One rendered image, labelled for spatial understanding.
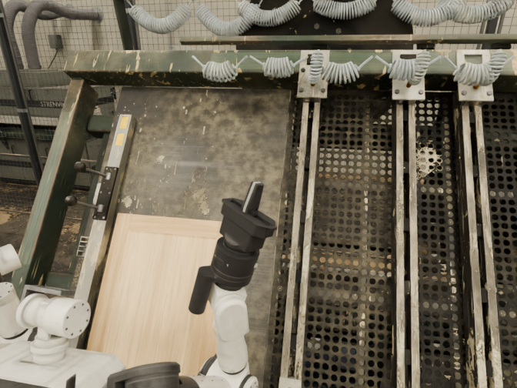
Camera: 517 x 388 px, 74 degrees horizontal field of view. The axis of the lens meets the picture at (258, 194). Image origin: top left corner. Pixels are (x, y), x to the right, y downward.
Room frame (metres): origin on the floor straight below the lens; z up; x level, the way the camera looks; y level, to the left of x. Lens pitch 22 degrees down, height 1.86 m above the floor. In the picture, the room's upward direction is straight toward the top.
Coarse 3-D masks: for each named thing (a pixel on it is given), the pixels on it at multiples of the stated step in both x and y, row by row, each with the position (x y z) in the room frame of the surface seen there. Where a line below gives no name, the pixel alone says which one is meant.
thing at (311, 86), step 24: (312, 48) 1.15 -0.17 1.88; (312, 72) 1.14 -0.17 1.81; (312, 96) 1.20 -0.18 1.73; (312, 120) 1.21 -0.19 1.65; (312, 144) 1.12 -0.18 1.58; (312, 168) 1.07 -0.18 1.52; (312, 192) 1.02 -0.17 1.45; (288, 288) 0.84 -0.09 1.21; (288, 312) 0.80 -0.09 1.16; (288, 336) 0.76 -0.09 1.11; (288, 360) 0.72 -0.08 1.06; (288, 384) 0.68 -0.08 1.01
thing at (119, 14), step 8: (120, 0) 1.83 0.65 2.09; (120, 8) 1.83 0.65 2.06; (120, 16) 1.83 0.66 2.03; (120, 24) 1.83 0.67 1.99; (120, 32) 1.86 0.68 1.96; (128, 32) 1.86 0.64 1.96; (128, 40) 1.86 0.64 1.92; (128, 48) 1.86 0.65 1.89; (312, 256) 1.37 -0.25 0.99; (424, 272) 1.36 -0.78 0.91
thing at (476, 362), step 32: (480, 96) 1.11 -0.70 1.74; (480, 128) 1.08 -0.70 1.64; (480, 160) 1.02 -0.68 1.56; (480, 192) 0.95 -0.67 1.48; (480, 224) 0.90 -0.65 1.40; (480, 256) 0.86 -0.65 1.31; (480, 288) 0.78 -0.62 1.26; (480, 320) 0.73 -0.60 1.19; (480, 352) 0.68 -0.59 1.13; (480, 384) 0.63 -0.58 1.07
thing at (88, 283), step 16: (128, 128) 1.31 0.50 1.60; (112, 144) 1.27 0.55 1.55; (128, 144) 1.29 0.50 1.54; (112, 160) 1.23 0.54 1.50; (112, 208) 1.13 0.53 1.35; (96, 224) 1.08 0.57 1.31; (96, 240) 1.04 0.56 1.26; (96, 256) 1.00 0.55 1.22; (96, 272) 0.98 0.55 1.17; (80, 288) 0.94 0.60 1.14; (96, 288) 0.96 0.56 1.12; (80, 336) 0.85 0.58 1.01
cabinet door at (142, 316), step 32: (128, 224) 1.08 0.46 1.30; (160, 224) 1.07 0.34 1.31; (192, 224) 1.05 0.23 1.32; (128, 256) 1.01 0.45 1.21; (160, 256) 1.00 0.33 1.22; (192, 256) 0.98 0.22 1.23; (128, 288) 0.94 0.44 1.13; (160, 288) 0.93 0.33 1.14; (192, 288) 0.92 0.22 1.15; (96, 320) 0.89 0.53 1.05; (128, 320) 0.88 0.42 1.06; (160, 320) 0.87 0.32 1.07; (192, 320) 0.86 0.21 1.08; (128, 352) 0.82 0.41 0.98; (160, 352) 0.81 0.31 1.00; (192, 352) 0.80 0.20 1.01
